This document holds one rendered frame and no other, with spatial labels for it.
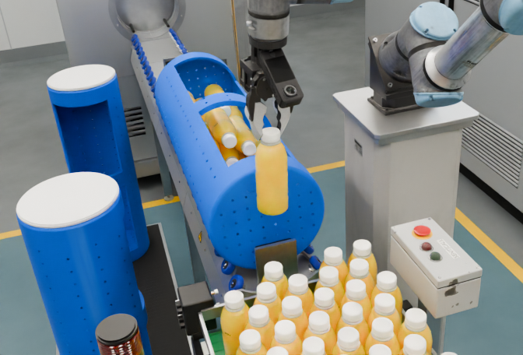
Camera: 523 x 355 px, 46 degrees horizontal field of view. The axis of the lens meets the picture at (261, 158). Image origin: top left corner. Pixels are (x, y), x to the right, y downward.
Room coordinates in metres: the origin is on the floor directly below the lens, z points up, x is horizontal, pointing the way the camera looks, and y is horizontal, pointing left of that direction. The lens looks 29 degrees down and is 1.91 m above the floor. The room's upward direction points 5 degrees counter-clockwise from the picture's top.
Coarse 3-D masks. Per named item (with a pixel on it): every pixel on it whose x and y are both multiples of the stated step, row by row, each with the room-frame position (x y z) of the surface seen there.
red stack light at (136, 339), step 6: (138, 330) 0.71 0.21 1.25; (132, 336) 0.70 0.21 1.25; (138, 336) 0.71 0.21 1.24; (126, 342) 0.69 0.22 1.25; (132, 342) 0.69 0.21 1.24; (138, 342) 0.70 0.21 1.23; (102, 348) 0.69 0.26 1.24; (108, 348) 0.68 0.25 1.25; (114, 348) 0.68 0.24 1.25; (120, 348) 0.68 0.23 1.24; (126, 348) 0.68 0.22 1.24; (132, 348) 0.69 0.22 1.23; (138, 348) 0.70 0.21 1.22; (102, 354) 0.69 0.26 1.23; (108, 354) 0.68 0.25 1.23; (114, 354) 0.68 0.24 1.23; (120, 354) 0.68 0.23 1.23; (126, 354) 0.68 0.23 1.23; (132, 354) 0.69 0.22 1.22; (138, 354) 0.70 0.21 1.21
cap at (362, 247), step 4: (360, 240) 1.11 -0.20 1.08; (364, 240) 1.11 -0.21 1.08; (356, 244) 1.10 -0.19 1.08; (360, 244) 1.10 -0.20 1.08; (364, 244) 1.10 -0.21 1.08; (368, 244) 1.10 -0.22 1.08; (356, 248) 1.09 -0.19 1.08; (360, 248) 1.08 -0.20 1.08; (364, 248) 1.08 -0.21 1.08; (368, 248) 1.08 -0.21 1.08; (356, 252) 1.09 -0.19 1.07; (360, 252) 1.08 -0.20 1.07; (364, 252) 1.08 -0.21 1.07; (368, 252) 1.08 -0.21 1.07
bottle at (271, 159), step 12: (264, 144) 1.10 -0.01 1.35; (276, 144) 1.10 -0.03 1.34; (264, 156) 1.09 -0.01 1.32; (276, 156) 1.09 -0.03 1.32; (264, 168) 1.08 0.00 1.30; (276, 168) 1.08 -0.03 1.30; (264, 180) 1.08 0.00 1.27; (276, 180) 1.08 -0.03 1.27; (264, 192) 1.08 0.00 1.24; (276, 192) 1.08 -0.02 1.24; (264, 204) 1.08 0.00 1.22; (276, 204) 1.08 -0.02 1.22
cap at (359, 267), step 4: (352, 260) 1.05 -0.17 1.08; (356, 260) 1.05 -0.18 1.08; (360, 260) 1.04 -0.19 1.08; (364, 260) 1.04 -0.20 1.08; (352, 264) 1.03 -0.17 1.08; (356, 264) 1.03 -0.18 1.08; (360, 264) 1.03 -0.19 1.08; (364, 264) 1.03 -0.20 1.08; (352, 268) 1.02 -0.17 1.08; (356, 268) 1.02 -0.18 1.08; (360, 268) 1.02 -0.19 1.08; (364, 268) 1.02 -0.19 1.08; (368, 268) 1.03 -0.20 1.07; (352, 272) 1.02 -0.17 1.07; (356, 272) 1.02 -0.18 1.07; (360, 272) 1.01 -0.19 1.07; (364, 272) 1.02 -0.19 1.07
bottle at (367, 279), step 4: (348, 272) 1.05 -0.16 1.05; (368, 272) 1.03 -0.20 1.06; (348, 276) 1.03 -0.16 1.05; (352, 276) 1.02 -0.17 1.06; (356, 276) 1.02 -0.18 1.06; (360, 276) 1.02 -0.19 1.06; (364, 276) 1.02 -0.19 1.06; (368, 276) 1.02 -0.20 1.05; (348, 280) 1.02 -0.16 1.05; (364, 280) 1.01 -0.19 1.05; (368, 280) 1.02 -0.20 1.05; (372, 280) 1.02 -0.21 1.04; (344, 284) 1.03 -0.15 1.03; (368, 284) 1.01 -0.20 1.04; (372, 284) 1.02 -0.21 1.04; (344, 288) 1.03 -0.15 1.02; (368, 288) 1.01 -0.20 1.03; (372, 288) 1.01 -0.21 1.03; (368, 292) 1.00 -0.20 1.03; (368, 296) 1.00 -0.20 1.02
